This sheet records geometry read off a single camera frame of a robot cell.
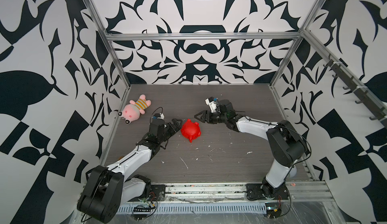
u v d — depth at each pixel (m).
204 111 0.80
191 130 0.88
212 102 0.83
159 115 0.81
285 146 0.48
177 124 0.77
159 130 0.66
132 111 0.97
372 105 0.54
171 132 0.76
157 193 0.74
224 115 0.73
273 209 0.71
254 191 0.74
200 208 0.71
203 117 0.79
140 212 0.73
